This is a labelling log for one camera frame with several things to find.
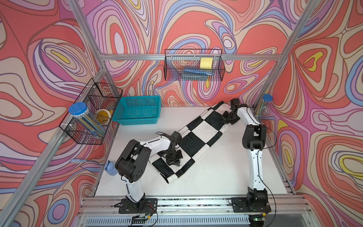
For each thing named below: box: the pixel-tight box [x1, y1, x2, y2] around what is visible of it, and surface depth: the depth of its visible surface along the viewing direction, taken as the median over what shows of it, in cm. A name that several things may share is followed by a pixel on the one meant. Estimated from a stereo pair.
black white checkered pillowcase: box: [148, 100, 231, 184], surface depth 101 cm
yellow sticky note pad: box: [199, 57, 214, 70], surface depth 90 cm
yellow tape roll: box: [95, 108, 112, 127], surface depth 78 cm
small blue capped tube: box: [256, 93, 274, 118], surface depth 107 cm
